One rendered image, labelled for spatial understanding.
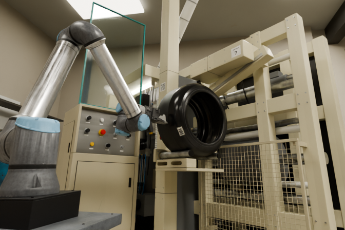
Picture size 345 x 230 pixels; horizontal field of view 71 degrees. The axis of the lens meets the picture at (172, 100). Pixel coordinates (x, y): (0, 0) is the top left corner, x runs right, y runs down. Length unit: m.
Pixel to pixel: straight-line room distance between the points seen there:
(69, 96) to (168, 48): 4.15
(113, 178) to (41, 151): 1.13
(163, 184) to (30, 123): 1.26
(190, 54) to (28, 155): 4.76
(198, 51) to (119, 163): 3.87
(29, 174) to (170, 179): 1.27
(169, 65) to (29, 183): 1.57
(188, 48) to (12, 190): 4.92
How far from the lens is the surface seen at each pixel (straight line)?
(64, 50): 1.33
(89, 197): 1.96
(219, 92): 2.24
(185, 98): 1.69
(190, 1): 2.81
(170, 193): 2.02
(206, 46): 5.49
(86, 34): 1.29
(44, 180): 0.96
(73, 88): 6.13
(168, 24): 2.41
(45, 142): 0.97
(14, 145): 1.00
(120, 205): 2.07
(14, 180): 0.97
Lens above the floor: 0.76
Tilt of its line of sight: 17 degrees up
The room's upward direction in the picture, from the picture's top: 1 degrees clockwise
